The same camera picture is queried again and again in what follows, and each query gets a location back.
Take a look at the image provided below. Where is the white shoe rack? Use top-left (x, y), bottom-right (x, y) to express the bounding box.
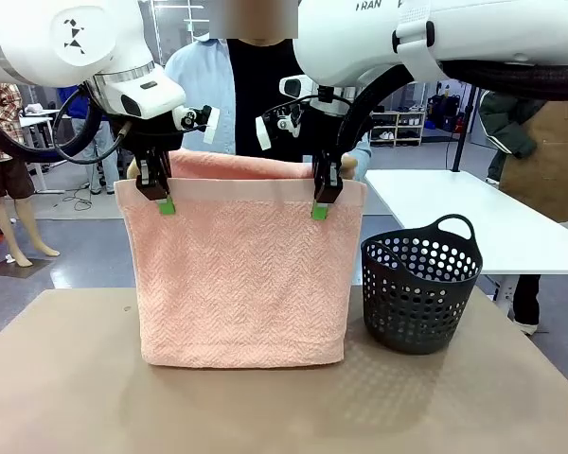
top-left (368, 110), bottom-right (428, 148)

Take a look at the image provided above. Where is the person in brown apron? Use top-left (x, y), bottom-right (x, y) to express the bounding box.
top-left (477, 90), bottom-right (568, 336)

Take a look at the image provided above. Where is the person in light blue shirt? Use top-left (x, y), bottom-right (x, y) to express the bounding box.
top-left (163, 36), bottom-right (373, 165)

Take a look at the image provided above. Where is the person's left hand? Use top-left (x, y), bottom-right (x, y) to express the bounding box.
top-left (339, 152), bottom-right (361, 182)

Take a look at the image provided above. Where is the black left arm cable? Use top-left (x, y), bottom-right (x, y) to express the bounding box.
top-left (0, 84), bottom-right (134, 166)

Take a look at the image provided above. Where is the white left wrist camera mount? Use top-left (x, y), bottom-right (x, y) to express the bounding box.
top-left (171, 104), bottom-right (222, 144)

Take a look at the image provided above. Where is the person in plaid shirt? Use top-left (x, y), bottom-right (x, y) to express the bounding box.
top-left (0, 79), bottom-right (62, 269)

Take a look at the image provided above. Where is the pink towel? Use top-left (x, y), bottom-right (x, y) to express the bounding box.
top-left (113, 149), bottom-right (368, 371)

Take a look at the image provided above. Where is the black stand with white head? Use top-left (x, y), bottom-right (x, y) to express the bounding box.
top-left (449, 79), bottom-right (478, 172)

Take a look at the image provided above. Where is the black perforated laundry basket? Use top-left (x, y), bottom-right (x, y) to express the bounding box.
top-left (360, 213), bottom-right (485, 357)

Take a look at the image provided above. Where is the large white table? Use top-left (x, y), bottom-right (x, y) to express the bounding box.
top-left (363, 168), bottom-right (568, 304)

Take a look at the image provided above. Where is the person in blue hoodie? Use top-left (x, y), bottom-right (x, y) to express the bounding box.
top-left (66, 92), bottom-right (120, 196)

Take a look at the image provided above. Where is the black right arm cable sleeve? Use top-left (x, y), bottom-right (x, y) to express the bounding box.
top-left (335, 57), bottom-right (568, 155)

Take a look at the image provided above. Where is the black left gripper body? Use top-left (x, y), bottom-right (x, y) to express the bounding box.
top-left (117, 115), bottom-right (186, 160)

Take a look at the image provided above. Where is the black bags pile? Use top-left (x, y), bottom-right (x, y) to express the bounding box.
top-left (427, 93), bottom-right (466, 133)

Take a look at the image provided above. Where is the white desk with papers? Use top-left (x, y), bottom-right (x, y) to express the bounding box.
top-left (19, 107), bottom-right (70, 196)

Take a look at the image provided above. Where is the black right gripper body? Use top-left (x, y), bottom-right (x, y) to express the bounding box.
top-left (270, 96), bottom-right (345, 160)

